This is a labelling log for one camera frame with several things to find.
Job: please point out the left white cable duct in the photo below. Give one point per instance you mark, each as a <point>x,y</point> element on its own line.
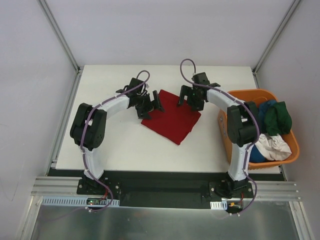
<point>66,201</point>

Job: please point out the aluminium frame post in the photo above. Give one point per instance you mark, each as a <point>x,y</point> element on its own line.
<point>277,34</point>
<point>59,34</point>

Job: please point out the green t-shirt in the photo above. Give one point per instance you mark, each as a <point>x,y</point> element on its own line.
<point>277,120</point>

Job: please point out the blue t-shirt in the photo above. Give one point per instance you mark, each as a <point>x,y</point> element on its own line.
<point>255,155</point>

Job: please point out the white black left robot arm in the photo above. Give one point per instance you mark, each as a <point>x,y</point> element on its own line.
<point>89,124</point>

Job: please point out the red t-shirt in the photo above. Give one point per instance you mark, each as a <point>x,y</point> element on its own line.
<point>176,122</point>

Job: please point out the white cable duct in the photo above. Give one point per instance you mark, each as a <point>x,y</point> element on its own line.
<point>66,201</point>
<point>219,205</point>

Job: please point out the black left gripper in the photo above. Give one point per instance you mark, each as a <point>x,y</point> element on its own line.
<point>149,107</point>

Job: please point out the right white cable duct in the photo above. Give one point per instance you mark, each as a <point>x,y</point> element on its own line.
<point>219,205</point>

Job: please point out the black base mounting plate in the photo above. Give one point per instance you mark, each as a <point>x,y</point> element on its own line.
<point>153,189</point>

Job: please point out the aluminium front rail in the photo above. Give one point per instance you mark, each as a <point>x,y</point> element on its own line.
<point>67,186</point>

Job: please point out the right aluminium frame post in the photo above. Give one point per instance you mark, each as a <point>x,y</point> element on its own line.
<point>277,34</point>

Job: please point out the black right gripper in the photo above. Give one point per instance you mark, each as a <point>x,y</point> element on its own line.
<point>191,97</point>

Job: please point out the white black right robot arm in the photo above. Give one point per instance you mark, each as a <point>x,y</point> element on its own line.
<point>242,120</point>

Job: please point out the left aluminium frame post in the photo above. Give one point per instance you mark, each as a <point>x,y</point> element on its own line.
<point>59,34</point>

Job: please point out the white t-shirt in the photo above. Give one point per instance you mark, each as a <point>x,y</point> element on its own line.
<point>273,148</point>

